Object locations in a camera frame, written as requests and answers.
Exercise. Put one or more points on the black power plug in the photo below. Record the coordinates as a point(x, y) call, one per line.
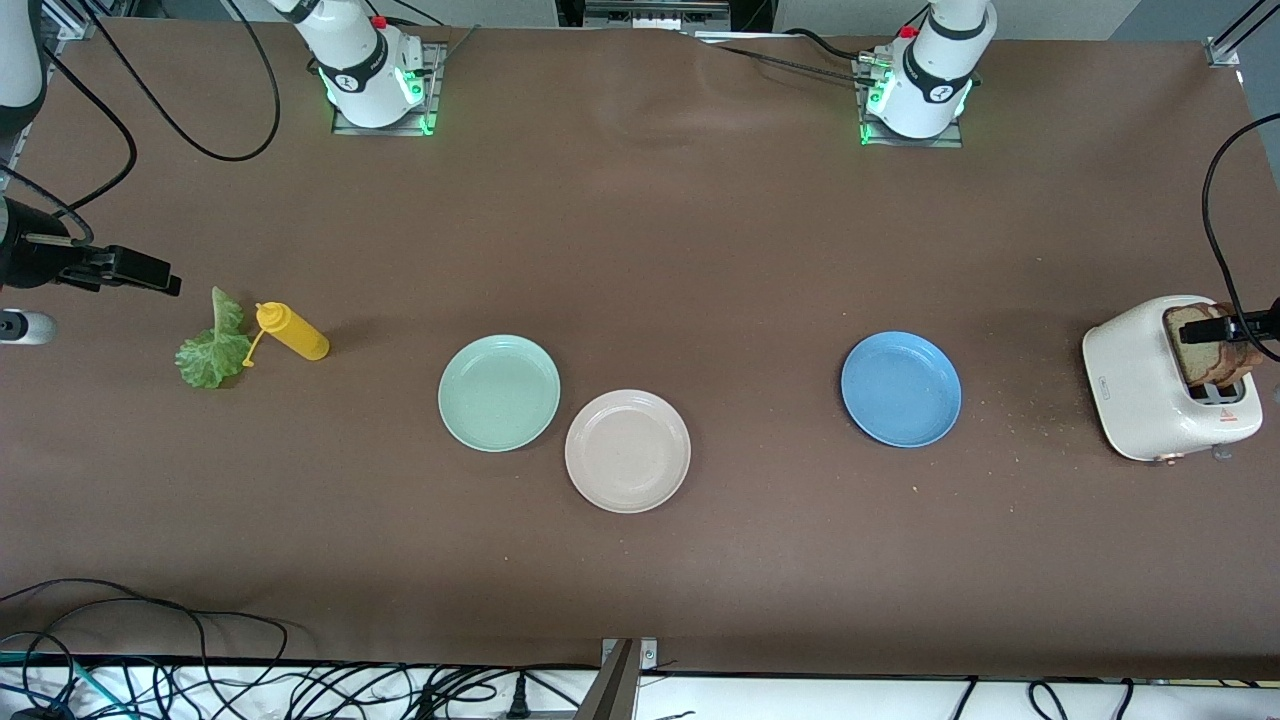
point(518, 697)

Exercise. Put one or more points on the green lettuce leaf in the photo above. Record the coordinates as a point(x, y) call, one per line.
point(212, 355)

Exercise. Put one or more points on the mint green plate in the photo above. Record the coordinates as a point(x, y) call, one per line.
point(498, 393)

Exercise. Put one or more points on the white toaster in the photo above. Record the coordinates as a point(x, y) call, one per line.
point(1135, 390)

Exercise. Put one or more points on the grey metal post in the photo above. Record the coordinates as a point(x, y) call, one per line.
point(612, 690)

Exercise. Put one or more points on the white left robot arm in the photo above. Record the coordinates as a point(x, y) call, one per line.
point(930, 80)

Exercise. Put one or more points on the small metal bracket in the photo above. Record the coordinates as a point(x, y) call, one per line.
point(648, 652)

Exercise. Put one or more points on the silver metal bracket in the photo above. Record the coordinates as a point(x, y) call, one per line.
point(650, 15)

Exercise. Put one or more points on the blue plate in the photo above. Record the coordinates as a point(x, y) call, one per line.
point(900, 390)

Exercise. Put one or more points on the aluminium frame rail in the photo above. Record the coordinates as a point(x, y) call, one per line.
point(1225, 50)
point(72, 25)

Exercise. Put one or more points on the yellow mustard squeeze bottle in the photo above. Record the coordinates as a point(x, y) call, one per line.
point(295, 335)

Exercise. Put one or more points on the beige plate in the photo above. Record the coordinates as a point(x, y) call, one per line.
point(627, 452)

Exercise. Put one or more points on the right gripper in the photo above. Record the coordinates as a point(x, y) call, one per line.
point(28, 251)

